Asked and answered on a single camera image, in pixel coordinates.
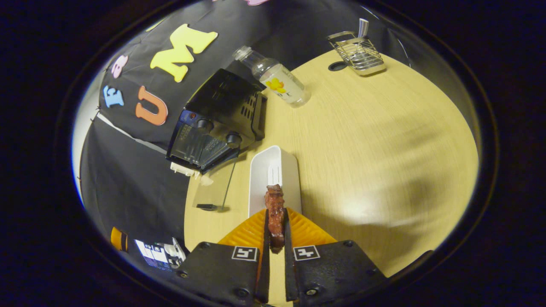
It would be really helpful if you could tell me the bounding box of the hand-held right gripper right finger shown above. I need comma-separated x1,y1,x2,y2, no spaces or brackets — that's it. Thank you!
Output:
284,208,389,305

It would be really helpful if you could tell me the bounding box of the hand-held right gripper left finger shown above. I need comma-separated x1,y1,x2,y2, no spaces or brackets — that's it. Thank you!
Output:
175,208,271,305

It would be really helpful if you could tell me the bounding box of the brown grilled meat piece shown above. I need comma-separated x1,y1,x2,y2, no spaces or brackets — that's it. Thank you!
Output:
264,184,286,254

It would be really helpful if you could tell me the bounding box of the black electric oven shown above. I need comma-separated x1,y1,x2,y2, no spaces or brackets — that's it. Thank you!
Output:
166,68,268,212

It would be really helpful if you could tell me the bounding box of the white rectangular dish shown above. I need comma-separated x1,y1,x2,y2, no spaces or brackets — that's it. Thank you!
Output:
248,145,302,218

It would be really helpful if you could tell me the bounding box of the white blue printed object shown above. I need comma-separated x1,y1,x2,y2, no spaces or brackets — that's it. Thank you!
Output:
134,238,187,270

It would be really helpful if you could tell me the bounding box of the orange black striped object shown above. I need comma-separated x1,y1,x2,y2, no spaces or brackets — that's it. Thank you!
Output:
110,227,128,252

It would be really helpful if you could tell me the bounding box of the clear bottle with yellow label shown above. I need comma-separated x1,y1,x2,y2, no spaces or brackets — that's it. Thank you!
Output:
232,46,312,108

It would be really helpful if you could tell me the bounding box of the metal wire holder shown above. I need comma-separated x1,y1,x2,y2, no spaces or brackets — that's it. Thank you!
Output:
328,31,387,76

